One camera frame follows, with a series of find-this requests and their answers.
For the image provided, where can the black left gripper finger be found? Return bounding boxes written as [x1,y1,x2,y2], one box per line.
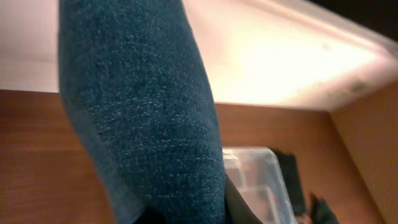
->
[224,174,262,224]

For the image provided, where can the clear plastic storage bin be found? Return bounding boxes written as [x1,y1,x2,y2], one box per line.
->
[223,147,297,224]

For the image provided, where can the dark blue jeans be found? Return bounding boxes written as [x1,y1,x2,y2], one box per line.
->
[58,0,226,224]

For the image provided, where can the black garment with orange tips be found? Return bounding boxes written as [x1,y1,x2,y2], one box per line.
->
[274,151,307,216]

